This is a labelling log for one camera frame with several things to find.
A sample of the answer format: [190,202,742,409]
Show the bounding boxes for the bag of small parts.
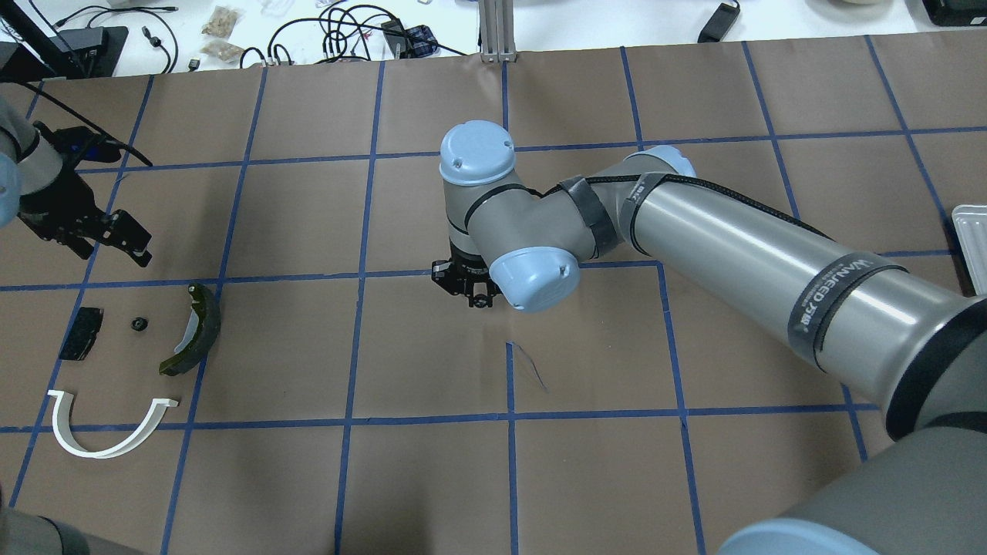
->
[201,5,241,39]

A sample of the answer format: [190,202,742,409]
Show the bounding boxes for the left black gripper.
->
[19,123,152,267]

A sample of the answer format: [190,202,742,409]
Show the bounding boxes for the black monitor stand base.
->
[1,21,130,81]

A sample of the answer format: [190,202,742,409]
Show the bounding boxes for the silver ribbed metal tray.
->
[952,203,986,296]

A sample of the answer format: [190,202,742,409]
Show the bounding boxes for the aluminium frame post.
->
[478,0,517,63]

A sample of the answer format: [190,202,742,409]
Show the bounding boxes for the black cable bundle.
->
[239,0,468,69]

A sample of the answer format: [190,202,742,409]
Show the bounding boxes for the black power adapter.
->
[696,1,741,43]

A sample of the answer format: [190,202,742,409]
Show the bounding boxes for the black brake pad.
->
[59,307,103,362]

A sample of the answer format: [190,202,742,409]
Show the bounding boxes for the olive green brake shoe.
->
[158,282,221,376]

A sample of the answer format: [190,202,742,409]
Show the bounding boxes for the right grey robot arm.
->
[433,120,986,554]

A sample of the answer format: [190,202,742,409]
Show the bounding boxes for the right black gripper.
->
[430,247,503,308]

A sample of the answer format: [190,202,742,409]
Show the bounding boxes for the white curved plastic bracket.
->
[47,390,180,460]

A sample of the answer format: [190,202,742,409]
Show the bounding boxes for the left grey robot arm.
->
[1,99,152,267]

